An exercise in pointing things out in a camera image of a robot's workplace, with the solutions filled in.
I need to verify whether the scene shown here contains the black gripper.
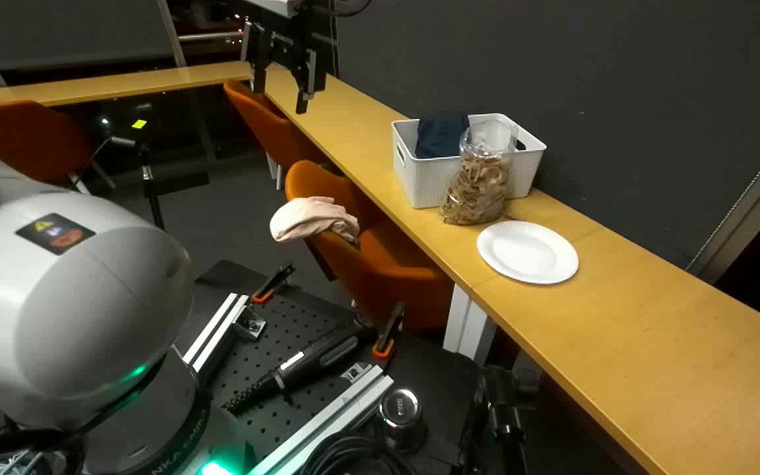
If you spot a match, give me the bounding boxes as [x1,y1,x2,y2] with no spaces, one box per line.
[244,0,338,113]

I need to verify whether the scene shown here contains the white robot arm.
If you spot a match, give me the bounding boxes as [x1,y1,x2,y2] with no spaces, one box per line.
[0,159,256,475]

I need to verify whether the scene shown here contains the white round plate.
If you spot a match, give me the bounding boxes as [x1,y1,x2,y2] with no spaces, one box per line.
[478,221,579,286]

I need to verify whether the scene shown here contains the far orange chair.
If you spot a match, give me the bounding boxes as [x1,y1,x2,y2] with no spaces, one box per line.
[221,80,310,167]

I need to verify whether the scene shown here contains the orange chair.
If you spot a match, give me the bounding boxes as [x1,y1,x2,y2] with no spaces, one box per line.
[285,162,450,334]
[0,100,94,186]
[221,80,310,167]

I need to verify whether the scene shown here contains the pink cloth on chair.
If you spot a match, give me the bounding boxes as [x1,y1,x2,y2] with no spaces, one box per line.
[269,195,359,242]

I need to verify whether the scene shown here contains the dark blue cloth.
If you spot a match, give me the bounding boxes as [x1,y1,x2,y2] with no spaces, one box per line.
[415,113,469,159]

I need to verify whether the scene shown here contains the white plastic storage bin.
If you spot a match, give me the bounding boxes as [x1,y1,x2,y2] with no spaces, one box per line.
[389,113,546,209]

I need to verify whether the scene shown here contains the near orange chair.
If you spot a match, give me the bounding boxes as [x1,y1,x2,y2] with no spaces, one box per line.
[285,162,450,334]

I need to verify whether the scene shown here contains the orange chair at left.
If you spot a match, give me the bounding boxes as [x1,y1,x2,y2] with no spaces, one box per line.
[0,100,94,186]

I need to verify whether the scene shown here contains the black perforated breadboard base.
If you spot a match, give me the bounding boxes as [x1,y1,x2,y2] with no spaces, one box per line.
[180,262,392,475]

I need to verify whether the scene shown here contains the black handheld tool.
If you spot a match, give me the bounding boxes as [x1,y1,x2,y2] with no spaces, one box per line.
[225,324,375,414]

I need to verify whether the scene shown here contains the white table leg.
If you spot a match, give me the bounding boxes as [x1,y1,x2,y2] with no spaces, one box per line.
[444,286,495,364]

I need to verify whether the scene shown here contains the round metal tin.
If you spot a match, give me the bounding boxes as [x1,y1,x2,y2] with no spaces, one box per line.
[376,389,422,431]

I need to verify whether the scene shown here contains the orange handled clamp left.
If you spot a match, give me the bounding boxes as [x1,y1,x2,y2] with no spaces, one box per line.
[250,265,294,306]

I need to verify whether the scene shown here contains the orange handled clamp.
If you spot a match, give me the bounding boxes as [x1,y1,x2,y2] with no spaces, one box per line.
[371,304,404,363]
[250,265,294,306]

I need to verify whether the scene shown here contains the silver aluminium rail left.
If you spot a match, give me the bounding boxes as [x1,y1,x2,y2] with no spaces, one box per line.
[182,293,248,373]

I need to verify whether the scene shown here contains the silver aluminium rail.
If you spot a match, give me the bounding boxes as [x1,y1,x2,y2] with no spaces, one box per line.
[248,364,392,475]
[182,293,248,373]

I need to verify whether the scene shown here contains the orange handled clamp right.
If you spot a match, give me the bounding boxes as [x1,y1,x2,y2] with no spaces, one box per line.
[371,304,404,363]

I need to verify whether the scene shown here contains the silver aluminium rail right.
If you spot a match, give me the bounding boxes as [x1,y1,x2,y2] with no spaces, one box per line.
[248,364,392,475]

